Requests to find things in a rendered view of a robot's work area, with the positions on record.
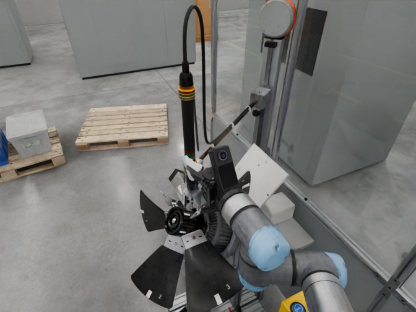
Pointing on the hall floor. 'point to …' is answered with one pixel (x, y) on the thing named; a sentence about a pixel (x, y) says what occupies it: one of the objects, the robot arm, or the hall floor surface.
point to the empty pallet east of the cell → (124, 127)
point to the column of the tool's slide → (269, 88)
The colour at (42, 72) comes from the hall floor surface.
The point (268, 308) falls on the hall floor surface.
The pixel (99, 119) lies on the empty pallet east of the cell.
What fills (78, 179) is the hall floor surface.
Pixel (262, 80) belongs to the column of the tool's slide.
